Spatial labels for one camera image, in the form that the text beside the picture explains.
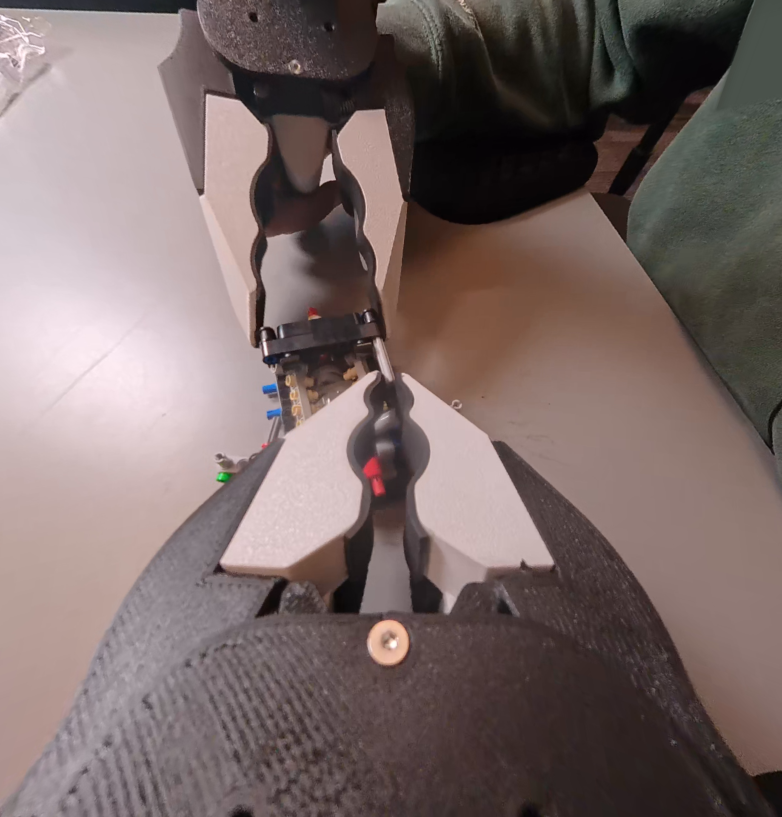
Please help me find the grey lego axle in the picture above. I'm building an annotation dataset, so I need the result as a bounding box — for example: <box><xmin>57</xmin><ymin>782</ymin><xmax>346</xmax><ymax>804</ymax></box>
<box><xmin>372</xmin><ymin>335</ymin><xmax>401</xmax><ymax>390</ymax></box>

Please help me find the person's right hand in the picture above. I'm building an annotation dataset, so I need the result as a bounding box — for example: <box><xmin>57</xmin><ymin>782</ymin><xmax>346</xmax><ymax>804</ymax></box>
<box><xmin>266</xmin><ymin>180</ymin><xmax>348</xmax><ymax>236</ymax></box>

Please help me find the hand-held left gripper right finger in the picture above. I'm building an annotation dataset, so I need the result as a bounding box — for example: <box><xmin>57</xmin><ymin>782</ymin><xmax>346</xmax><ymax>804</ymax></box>
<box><xmin>394</xmin><ymin>374</ymin><xmax>555</xmax><ymax>614</ymax></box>

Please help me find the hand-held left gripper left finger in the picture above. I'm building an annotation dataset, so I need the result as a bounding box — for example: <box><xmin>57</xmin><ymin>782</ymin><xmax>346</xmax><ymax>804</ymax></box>
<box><xmin>219</xmin><ymin>373</ymin><xmax>384</xmax><ymax>610</ymax></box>

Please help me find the clear plastic bag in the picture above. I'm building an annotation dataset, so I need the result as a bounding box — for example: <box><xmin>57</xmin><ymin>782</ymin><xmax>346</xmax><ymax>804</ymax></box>
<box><xmin>0</xmin><ymin>9</ymin><xmax>54</xmax><ymax>138</ymax></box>

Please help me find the person's green clothed torso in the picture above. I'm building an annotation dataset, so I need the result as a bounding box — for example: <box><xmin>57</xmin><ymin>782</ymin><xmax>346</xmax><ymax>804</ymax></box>
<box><xmin>626</xmin><ymin>64</ymin><xmax>782</xmax><ymax>511</ymax></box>

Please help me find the lego car chassis model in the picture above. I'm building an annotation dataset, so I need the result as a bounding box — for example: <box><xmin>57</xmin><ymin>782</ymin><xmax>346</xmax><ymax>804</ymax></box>
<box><xmin>214</xmin><ymin>308</ymin><xmax>408</xmax><ymax>499</ymax></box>

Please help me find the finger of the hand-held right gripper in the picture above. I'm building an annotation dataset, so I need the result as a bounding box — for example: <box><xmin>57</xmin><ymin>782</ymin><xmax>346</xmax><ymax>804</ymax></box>
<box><xmin>198</xmin><ymin>92</ymin><xmax>277</xmax><ymax>351</ymax></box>
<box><xmin>329</xmin><ymin>107</ymin><xmax>410</xmax><ymax>339</ymax></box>

